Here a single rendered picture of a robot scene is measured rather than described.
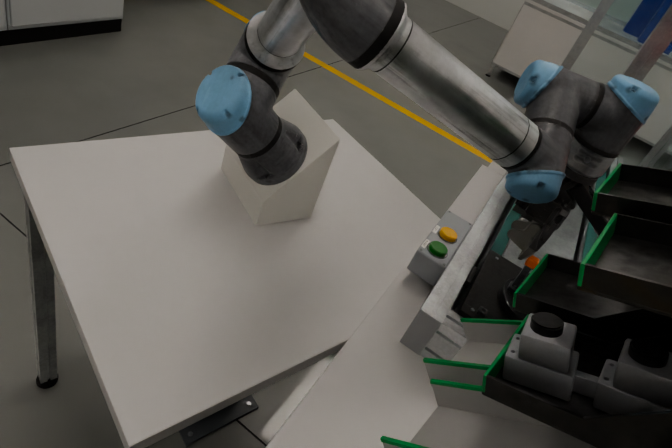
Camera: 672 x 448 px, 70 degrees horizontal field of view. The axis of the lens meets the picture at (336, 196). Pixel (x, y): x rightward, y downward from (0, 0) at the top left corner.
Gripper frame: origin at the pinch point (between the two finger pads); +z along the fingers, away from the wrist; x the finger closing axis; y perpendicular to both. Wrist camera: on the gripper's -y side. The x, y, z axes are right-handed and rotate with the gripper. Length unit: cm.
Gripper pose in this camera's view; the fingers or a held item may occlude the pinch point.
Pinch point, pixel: (526, 255)
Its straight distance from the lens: 99.1
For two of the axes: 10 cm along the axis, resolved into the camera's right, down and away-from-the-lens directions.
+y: -8.1, -5.2, 2.5
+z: -3.1, 7.6, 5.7
